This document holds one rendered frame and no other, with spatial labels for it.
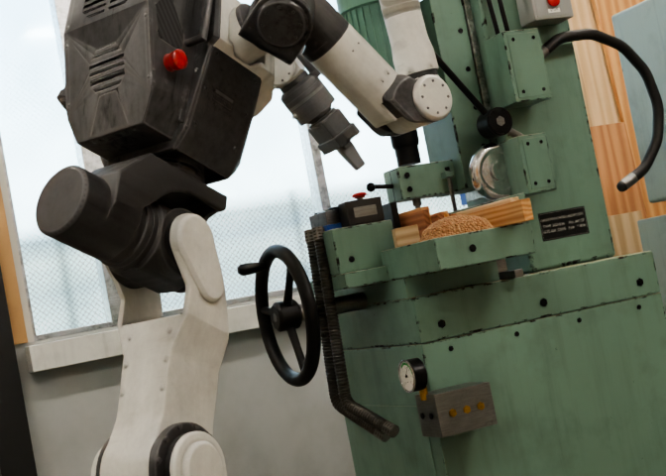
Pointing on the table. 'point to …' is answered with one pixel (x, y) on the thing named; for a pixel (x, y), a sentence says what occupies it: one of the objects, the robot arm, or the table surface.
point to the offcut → (405, 235)
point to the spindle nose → (406, 149)
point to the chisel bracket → (418, 181)
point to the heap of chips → (456, 224)
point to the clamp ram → (391, 214)
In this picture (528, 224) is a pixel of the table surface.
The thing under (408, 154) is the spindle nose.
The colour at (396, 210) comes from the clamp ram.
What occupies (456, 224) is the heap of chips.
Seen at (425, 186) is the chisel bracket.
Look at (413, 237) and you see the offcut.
